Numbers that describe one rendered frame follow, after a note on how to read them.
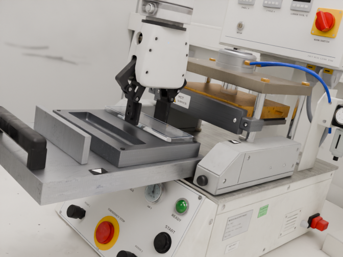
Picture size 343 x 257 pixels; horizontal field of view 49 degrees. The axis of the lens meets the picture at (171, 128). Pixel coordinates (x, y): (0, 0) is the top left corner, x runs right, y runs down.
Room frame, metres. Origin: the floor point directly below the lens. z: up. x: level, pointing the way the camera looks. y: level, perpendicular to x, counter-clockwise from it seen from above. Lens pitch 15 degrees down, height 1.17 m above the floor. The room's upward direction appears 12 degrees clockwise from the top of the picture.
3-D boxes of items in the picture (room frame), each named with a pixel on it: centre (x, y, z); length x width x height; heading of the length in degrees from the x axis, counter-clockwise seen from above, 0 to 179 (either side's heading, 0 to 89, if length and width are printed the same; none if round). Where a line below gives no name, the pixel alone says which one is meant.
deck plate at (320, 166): (0.82, -0.13, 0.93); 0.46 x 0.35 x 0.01; 136
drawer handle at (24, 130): (0.47, 0.20, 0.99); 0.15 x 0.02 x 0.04; 46
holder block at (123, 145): (0.61, 0.08, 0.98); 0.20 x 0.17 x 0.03; 46
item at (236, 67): (0.81, -0.14, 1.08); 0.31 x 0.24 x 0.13; 46
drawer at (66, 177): (0.57, 0.11, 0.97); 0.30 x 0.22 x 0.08; 136
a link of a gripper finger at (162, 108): (0.67, 0.02, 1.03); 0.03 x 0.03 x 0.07; 46
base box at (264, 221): (0.78, -0.11, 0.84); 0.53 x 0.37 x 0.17; 136
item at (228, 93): (0.79, -0.11, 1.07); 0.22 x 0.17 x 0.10; 46
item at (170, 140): (0.64, 0.05, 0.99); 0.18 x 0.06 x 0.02; 46
